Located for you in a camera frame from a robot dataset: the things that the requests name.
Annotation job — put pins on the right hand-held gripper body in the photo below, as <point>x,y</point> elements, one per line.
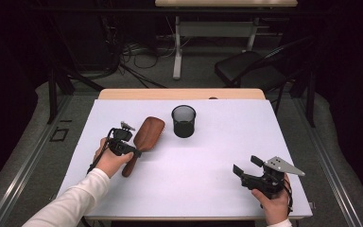
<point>280,165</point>

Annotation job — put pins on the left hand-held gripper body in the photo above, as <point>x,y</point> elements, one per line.
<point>119,142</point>

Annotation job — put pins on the brown wooden hairbrush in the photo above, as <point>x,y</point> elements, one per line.
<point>148,134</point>

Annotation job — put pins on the black mesh pen cup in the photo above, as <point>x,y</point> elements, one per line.
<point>183,127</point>

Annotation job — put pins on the person's left hand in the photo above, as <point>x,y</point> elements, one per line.
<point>112,164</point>

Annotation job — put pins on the person's right hand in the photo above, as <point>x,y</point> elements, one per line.
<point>275,209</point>

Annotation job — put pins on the white table cover sheet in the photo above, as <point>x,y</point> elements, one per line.
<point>186,183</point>

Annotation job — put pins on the light wooden table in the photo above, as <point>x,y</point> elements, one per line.
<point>170,94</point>

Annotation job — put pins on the black metal stand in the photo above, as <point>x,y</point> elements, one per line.
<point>310,94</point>
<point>52,94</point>

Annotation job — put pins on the black folding chair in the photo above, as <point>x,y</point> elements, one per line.
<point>249,71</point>

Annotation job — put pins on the white-legged wooden desk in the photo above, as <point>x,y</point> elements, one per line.
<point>214,29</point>

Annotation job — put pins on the metal floor rail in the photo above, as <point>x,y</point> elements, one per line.
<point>28,160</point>
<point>327,160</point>

